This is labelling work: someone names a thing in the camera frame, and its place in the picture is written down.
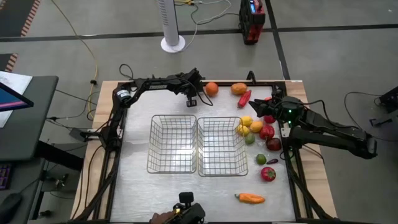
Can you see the black mount bracket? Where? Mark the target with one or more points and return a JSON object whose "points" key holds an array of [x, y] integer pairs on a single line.
{"points": [[251, 77]]}

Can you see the ribbed orange-red tomato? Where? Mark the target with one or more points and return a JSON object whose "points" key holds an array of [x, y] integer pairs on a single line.
{"points": [[268, 99]]}

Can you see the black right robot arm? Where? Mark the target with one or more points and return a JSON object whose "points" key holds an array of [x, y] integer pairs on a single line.
{"points": [[326, 130]]}

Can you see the yellow plug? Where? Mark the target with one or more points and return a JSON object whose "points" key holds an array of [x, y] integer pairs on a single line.
{"points": [[185, 2]]}

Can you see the black desk stand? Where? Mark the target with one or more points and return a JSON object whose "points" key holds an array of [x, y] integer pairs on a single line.
{"points": [[59, 155]]}

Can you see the dark red apple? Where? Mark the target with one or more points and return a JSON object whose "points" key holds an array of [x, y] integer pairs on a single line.
{"points": [[273, 144]]}

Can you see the yellow lemon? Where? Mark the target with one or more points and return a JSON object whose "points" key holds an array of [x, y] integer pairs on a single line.
{"points": [[242, 130], [246, 120]]}

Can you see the monitor with blue screen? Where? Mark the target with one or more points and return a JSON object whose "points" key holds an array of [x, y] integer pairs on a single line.
{"points": [[11, 99]]}

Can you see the orange-yellow oval produce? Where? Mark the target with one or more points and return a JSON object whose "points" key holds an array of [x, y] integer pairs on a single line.
{"points": [[238, 88]]}

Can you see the green lime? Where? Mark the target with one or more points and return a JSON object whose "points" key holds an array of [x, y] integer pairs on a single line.
{"points": [[249, 139], [261, 159]]}

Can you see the white tower fan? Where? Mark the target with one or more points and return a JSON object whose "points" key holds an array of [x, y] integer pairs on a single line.
{"points": [[169, 21]]}

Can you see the white paper sheet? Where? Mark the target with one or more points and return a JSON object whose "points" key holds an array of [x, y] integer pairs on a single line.
{"points": [[17, 81]]}

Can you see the orange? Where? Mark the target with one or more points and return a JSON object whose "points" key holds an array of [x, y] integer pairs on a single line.
{"points": [[211, 89]]}

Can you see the dark grey desk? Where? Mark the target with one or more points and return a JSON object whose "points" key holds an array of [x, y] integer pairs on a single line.
{"points": [[28, 130]]}

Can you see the black floor equipment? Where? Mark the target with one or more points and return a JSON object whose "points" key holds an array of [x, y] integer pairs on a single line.
{"points": [[391, 99]]}

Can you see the small purple eggplant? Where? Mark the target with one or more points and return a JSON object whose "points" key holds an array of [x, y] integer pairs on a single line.
{"points": [[272, 161]]}

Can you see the purple lit keyboard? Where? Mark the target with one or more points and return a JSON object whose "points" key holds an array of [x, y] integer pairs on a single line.
{"points": [[4, 177]]}

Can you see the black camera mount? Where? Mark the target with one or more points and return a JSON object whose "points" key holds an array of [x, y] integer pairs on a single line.
{"points": [[192, 214]]}

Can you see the red chili pepper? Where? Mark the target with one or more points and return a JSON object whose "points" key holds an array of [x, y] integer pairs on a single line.
{"points": [[244, 99]]}

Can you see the black power adapter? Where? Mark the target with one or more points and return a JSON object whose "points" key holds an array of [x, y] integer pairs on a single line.
{"points": [[77, 134]]}

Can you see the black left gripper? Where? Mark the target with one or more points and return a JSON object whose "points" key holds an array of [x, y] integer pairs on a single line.
{"points": [[191, 79]]}

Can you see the black mat striped edge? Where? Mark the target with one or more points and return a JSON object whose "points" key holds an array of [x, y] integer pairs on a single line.
{"points": [[12, 15]]}

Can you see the black aluminium table frame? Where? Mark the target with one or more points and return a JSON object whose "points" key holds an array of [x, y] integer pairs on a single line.
{"points": [[264, 83]]}

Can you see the yellow-orange citrus fruit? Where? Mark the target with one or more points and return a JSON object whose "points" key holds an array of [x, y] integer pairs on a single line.
{"points": [[256, 126]]}

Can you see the black action camera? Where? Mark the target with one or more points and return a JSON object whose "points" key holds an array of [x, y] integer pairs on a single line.
{"points": [[186, 198]]}

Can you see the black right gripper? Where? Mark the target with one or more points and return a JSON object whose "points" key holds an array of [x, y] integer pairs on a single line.
{"points": [[270, 109]]}

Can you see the black computer mouse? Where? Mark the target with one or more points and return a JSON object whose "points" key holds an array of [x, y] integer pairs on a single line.
{"points": [[9, 207]]}

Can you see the long orange pepper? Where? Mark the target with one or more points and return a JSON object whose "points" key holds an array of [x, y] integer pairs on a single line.
{"points": [[249, 198]]}

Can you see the white table mat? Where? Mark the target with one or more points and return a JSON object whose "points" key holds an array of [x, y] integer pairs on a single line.
{"points": [[155, 199]]}

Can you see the red and black device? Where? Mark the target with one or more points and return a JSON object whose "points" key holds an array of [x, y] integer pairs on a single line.
{"points": [[253, 31]]}

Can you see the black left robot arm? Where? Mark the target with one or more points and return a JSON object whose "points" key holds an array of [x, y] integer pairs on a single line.
{"points": [[155, 84]]}

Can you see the small red round fruit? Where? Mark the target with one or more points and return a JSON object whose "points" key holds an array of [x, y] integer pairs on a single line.
{"points": [[269, 119]]}

